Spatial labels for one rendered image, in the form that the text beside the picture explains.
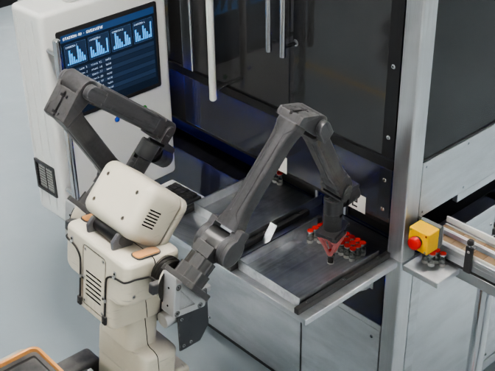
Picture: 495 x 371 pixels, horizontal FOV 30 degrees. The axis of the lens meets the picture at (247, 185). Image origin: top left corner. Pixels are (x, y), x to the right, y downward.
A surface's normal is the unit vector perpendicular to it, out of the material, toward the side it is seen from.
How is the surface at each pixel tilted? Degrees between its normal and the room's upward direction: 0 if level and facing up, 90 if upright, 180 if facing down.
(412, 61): 90
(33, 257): 0
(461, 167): 90
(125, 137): 90
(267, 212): 0
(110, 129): 90
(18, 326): 0
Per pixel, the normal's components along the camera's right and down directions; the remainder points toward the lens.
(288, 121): -0.43, -0.21
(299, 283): -0.01, -0.86
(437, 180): 0.68, 0.36
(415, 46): -0.73, 0.36
